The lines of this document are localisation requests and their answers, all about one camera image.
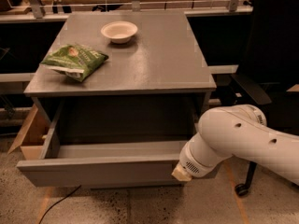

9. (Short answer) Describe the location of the grey drawer cabinet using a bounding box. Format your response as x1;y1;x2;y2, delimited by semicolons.
23;10;218;147

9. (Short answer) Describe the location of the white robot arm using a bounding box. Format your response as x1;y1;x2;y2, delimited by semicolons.
172;105;299;184

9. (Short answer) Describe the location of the brown cardboard box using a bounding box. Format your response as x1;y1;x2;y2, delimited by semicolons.
7;105;49;160

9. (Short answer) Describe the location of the black office chair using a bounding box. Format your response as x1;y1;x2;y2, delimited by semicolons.
214;0;299;198

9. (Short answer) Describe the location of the black floor cable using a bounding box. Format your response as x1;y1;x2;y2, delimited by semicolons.
37;185;82;224

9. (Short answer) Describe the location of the white paper bowl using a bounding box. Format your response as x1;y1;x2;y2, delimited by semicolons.
101;21;138;44

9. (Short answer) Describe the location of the grey top drawer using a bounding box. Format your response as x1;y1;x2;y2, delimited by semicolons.
17;98;199;189

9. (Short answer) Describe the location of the wooden workbench with metal frame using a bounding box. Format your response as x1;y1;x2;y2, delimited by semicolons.
0;0;261;23

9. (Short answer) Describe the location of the green chip bag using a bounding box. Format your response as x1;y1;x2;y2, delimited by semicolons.
40;44;108;82

